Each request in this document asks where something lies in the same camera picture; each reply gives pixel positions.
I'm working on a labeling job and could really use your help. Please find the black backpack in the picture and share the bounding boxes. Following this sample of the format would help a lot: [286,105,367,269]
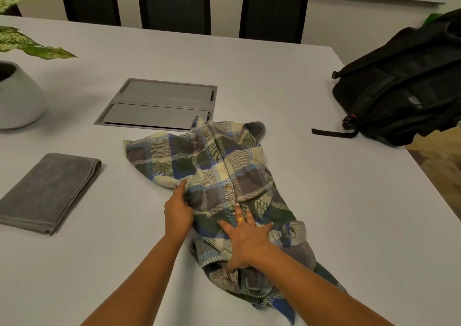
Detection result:
[311,8,461,148]

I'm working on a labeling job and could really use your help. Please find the small variegated table plant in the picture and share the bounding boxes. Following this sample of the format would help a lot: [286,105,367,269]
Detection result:
[0,0,79,61]

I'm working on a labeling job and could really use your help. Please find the person's right hand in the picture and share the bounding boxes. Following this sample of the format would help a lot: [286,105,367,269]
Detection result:
[217,203,275,275]

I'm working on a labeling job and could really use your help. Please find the person's left forearm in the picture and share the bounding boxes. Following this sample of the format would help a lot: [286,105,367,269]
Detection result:
[81,234,191,326]

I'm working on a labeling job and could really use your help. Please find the plaid flannel shirt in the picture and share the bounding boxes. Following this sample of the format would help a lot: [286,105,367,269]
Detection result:
[123,116,349,326]

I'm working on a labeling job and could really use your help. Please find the black conference chair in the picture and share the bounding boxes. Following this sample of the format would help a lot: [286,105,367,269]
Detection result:
[57,0,122,27]
[136,0,212,36]
[238,0,311,45]

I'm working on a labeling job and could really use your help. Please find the person's left hand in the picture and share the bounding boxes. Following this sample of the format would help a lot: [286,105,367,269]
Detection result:
[163,179,195,246]

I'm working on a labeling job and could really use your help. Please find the grey table cable box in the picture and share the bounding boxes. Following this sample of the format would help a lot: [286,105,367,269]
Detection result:
[93,77,219,132]

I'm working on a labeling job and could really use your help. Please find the person's right forearm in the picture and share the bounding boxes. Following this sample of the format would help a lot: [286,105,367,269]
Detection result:
[251,243,396,326]

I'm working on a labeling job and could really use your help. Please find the grey towel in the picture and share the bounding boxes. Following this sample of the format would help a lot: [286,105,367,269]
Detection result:
[0,152,103,236]

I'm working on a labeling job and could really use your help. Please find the black frame chair green seat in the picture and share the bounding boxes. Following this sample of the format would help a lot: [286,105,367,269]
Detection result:
[420,12,444,27]

